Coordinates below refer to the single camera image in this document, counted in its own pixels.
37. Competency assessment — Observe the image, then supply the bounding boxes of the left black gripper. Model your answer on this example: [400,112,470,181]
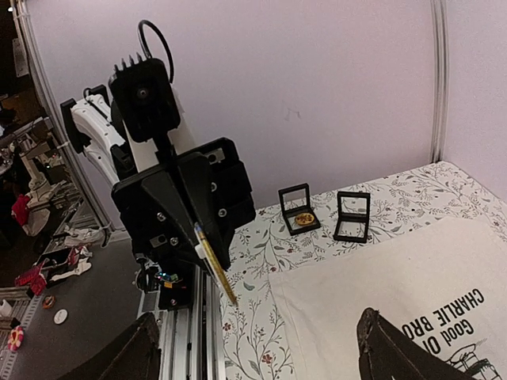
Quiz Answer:
[112,138,256,275]

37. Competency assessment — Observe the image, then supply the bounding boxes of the yellow round brooch brown flowers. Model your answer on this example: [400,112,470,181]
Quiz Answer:
[295,212,315,226]

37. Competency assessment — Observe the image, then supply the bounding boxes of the left aluminium frame post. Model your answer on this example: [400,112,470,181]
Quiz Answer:
[10,1,126,240]

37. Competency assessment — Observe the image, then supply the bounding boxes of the black display box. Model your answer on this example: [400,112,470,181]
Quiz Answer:
[333,191,371,244]
[278,183,321,236]

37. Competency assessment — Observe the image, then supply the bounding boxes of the aluminium frame post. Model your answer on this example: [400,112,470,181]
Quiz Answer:
[429,0,450,163]
[10,1,126,240]

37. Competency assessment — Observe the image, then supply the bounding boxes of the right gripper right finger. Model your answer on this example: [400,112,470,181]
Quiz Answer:
[356,307,473,379]

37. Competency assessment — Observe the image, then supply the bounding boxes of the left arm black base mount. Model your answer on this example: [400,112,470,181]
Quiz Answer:
[134,254,195,310]

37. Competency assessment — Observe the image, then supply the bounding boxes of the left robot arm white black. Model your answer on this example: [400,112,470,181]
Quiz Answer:
[60,85,255,273]

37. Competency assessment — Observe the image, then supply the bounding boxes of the floral patterned table mat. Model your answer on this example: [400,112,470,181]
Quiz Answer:
[221,161,506,379]

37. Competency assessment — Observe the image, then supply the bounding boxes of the right aluminium frame post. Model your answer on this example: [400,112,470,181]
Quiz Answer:
[429,0,450,163]

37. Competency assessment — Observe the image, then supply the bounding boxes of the aluminium front rail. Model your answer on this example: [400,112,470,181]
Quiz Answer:
[157,268,227,379]

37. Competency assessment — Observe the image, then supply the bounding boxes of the white green raglan t-shirt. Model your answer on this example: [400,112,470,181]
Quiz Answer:
[269,218,506,379]

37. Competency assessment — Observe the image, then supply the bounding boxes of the black display box near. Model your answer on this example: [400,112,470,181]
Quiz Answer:
[278,183,321,236]

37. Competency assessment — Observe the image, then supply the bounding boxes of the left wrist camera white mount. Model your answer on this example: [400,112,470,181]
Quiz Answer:
[108,58,196,172]

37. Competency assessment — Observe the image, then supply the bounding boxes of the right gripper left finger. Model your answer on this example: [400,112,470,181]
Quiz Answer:
[89,313,161,379]

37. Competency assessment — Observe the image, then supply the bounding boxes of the black display box far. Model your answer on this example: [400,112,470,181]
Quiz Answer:
[333,191,371,244]

